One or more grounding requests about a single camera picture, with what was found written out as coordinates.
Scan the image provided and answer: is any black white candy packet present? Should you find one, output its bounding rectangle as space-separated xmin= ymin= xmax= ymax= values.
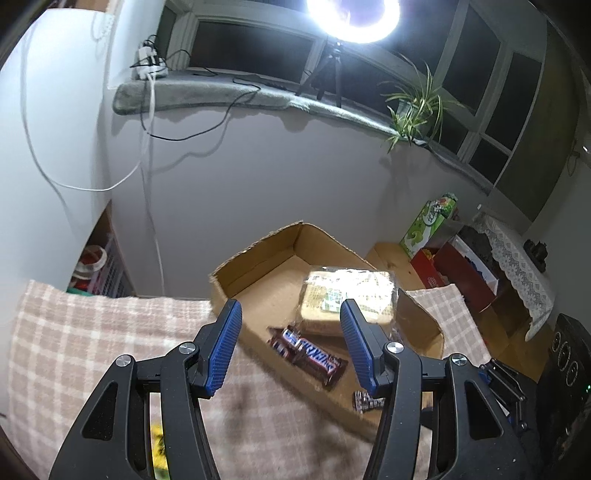
xmin=353 ymin=390 xmax=385 ymax=414

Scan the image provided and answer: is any large Snickers bar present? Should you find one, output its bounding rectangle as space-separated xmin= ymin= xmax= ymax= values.
xmin=267 ymin=326 xmax=349 ymax=389

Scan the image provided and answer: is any bagged sliced bread loaf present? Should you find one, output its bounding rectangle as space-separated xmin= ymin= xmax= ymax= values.
xmin=295 ymin=267 xmax=398 ymax=337

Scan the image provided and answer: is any yellow candy packet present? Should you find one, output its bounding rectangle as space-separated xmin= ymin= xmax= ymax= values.
xmin=150 ymin=425 xmax=170 ymax=480

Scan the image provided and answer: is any pink plaid tablecloth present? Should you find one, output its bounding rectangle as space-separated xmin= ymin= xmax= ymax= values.
xmin=9 ymin=281 xmax=490 ymax=479

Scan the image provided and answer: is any white lace cloth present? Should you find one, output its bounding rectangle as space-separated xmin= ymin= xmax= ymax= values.
xmin=474 ymin=213 xmax=556 ymax=342

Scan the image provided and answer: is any red box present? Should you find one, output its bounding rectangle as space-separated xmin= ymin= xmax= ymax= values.
xmin=411 ymin=233 xmax=500 ymax=312

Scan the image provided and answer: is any brown cardboard box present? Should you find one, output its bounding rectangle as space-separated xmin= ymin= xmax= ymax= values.
xmin=209 ymin=221 xmax=447 ymax=441

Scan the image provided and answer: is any green carton box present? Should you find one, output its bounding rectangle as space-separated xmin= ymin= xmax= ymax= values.
xmin=400 ymin=192 xmax=458 ymax=259

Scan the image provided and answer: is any white cabinet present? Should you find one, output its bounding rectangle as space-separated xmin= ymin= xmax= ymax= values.
xmin=0 ymin=0 xmax=122 ymax=296

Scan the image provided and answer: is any potted spider plant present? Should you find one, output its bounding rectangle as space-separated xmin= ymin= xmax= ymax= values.
xmin=385 ymin=54 xmax=464 ymax=152

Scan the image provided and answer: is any grey windowsill cloth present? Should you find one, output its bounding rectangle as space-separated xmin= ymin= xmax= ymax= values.
xmin=112 ymin=72 xmax=493 ymax=195

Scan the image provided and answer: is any white power strip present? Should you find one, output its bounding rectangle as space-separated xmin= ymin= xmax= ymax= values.
xmin=131 ymin=39 xmax=168 ymax=81

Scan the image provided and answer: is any black tripod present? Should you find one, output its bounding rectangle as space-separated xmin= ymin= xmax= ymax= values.
xmin=295 ymin=41 xmax=344 ymax=108

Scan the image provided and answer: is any white cable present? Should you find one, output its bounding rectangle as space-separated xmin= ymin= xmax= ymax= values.
xmin=18 ymin=8 xmax=167 ymax=296

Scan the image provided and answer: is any black cable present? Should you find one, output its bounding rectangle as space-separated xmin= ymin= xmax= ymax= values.
xmin=138 ymin=48 xmax=306 ymax=142

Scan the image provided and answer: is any ring light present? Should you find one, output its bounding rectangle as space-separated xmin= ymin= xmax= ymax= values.
xmin=305 ymin=0 xmax=401 ymax=44

